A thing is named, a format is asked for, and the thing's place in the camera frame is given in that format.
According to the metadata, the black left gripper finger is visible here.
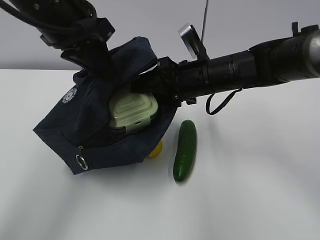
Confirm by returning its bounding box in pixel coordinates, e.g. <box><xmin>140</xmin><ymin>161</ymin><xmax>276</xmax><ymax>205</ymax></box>
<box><xmin>74</xmin><ymin>41</ymin><xmax>117</xmax><ymax>82</ymax></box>

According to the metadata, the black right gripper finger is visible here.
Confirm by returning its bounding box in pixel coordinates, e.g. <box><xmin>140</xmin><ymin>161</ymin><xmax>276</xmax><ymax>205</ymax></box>
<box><xmin>131</xmin><ymin>67</ymin><xmax>175</xmax><ymax>98</ymax></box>

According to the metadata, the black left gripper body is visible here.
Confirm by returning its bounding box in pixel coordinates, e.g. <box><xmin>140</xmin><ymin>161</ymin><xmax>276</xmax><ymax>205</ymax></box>
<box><xmin>40</xmin><ymin>17</ymin><xmax>116</xmax><ymax>64</ymax></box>

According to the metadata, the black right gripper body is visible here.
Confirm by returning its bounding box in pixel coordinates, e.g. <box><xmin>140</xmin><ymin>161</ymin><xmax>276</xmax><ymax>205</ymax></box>
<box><xmin>156</xmin><ymin>56</ymin><xmax>197</xmax><ymax>107</ymax></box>

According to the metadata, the green lidded glass container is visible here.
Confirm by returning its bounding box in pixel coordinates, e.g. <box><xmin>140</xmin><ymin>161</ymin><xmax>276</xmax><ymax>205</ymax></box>
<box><xmin>109</xmin><ymin>92</ymin><xmax>159</xmax><ymax>134</ymax></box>

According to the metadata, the green cucumber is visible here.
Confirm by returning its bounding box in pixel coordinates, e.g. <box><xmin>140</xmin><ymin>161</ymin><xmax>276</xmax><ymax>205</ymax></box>
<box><xmin>172</xmin><ymin>119</ymin><xmax>198</xmax><ymax>183</ymax></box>

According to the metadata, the yellow lemon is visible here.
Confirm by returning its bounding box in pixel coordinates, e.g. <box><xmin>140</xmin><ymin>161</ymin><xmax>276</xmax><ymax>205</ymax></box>
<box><xmin>148</xmin><ymin>140</ymin><xmax>163</xmax><ymax>158</ymax></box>

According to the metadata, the navy blue lunch bag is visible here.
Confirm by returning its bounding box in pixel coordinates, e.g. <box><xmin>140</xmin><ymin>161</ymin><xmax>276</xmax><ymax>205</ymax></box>
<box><xmin>33</xmin><ymin>36</ymin><xmax>177</xmax><ymax>175</ymax></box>

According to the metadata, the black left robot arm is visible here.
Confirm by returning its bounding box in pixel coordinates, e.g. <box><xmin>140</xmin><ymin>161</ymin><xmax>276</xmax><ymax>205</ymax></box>
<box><xmin>0</xmin><ymin>0</ymin><xmax>117</xmax><ymax>80</ymax></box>

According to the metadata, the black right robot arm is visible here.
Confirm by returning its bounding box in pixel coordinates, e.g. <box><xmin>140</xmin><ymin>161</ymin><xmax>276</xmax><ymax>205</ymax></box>
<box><xmin>131</xmin><ymin>22</ymin><xmax>320</xmax><ymax>105</ymax></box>

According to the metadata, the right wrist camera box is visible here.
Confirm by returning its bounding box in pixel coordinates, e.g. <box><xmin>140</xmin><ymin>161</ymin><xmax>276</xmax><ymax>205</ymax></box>
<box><xmin>178</xmin><ymin>23</ymin><xmax>209</xmax><ymax>61</ymax></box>

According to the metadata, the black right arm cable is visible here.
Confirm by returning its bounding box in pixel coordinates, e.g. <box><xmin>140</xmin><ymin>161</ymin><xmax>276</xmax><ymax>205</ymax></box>
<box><xmin>206</xmin><ymin>87</ymin><xmax>243</xmax><ymax>116</ymax></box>

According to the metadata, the silver zipper pull ring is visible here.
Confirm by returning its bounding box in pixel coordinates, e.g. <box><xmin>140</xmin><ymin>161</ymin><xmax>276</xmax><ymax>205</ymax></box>
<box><xmin>75</xmin><ymin>146</ymin><xmax>89</xmax><ymax>171</ymax></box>

